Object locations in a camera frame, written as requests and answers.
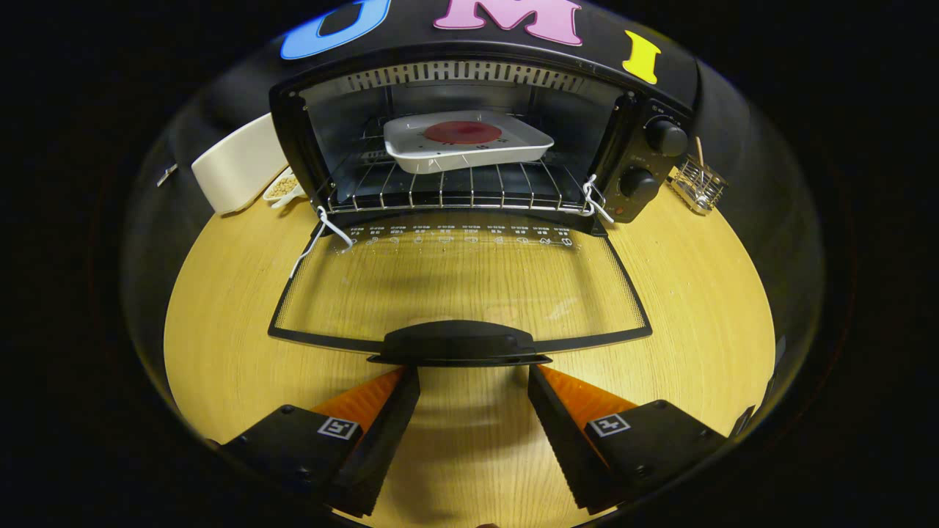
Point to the white bread toaster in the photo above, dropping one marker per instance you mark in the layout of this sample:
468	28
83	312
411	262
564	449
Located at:
238	165

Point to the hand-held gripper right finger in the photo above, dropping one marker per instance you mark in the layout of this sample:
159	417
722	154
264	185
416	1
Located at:
565	440

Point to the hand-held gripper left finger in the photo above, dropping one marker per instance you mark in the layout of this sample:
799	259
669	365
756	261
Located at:
381	440

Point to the pink round ham slice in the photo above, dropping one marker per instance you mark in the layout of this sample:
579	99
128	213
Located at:
462	133

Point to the white square plate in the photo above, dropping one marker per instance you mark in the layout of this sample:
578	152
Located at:
469	155

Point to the silver metal clip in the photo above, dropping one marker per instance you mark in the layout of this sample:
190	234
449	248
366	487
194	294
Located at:
166	174

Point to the black toaster oven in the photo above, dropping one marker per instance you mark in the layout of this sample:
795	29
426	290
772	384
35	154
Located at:
638	150

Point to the small white dish of beans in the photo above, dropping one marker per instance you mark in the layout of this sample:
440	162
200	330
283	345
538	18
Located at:
282	187

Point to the thin wooden stick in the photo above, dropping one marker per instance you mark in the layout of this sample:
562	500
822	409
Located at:
699	150

